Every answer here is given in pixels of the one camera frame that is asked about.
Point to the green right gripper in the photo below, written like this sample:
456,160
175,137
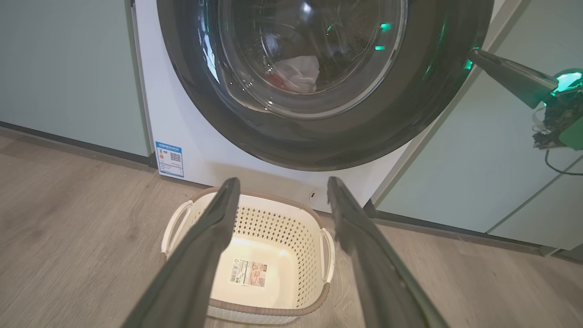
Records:
567,114

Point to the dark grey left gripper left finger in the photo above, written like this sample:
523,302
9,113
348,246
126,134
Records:
191,264

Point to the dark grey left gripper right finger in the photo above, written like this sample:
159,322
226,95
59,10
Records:
378,273

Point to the washing machine glass door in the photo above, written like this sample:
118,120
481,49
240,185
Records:
273,141

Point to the white garment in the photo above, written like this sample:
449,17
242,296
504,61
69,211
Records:
300,73

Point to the white front-load washing machine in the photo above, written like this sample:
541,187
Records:
182,114

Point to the paper product label sticker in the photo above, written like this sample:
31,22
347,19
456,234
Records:
248,273

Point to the cream perforated laundry basket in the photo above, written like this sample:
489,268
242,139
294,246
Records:
282,228

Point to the round white filter cover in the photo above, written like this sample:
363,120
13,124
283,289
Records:
316,197

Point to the blue energy label sticker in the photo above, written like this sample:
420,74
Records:
169,159

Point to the pale green cabinet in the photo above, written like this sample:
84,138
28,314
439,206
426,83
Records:
478,182
68,68

